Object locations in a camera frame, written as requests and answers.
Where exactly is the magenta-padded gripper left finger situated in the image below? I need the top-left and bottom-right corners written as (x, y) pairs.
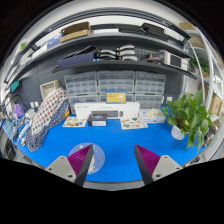
top-left (44, 144), bottom-right (95, 187)

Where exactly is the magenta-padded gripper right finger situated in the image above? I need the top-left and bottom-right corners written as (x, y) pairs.
top-left (134, 144), bottom-right (184, 186)

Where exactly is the navy polka-dot cloth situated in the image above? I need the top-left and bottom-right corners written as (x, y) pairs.
top-left (24, 99), bottom-right (70, 153)

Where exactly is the colourful printed leaflet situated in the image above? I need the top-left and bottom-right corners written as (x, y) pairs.
top-left (62, 116), bottom-right (88, 128)
top-left (119, 118), bottom-right (149, 130)

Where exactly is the blue and white tissue box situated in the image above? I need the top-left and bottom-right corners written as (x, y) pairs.
top-left (139, 108), bottom-right (167, 124)

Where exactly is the large blue desk mat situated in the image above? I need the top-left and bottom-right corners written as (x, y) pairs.
top-left (16, 114), bottom-right (208, 183)

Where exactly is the green potted plant white pot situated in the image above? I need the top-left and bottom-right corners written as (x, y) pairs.
top-left (162, 89), bottom-right (214, 151)

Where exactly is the small black box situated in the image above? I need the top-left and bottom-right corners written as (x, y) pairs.
top-left (87, 113), bottom-right (108, 127)

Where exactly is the white checked cloth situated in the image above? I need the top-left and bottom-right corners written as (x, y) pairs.
top-left (31, 87), bottom-right (69, 134)

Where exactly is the long white keyboard box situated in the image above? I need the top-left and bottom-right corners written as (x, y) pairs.
top-left (73, 101), bottom-right (141, 120)

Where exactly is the small purple figurine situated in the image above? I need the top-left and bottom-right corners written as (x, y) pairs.
top-left (13, 103), bottom-right (25, 120)

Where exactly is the light wooden crate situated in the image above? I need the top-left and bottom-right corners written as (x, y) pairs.
top-left (39, 79), bottom-right (61, 101)

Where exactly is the yellow box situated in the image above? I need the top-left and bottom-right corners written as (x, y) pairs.
top-left (105, 90), bottom-right (127, 104)

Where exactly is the white metal shelf unit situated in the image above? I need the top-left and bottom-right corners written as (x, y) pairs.
top-left (179, 21), bottom-right (224, 143)

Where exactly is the black wall shelf unit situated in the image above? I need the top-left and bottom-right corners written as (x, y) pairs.
top-left (4, 8), bottom-right (198, 88)

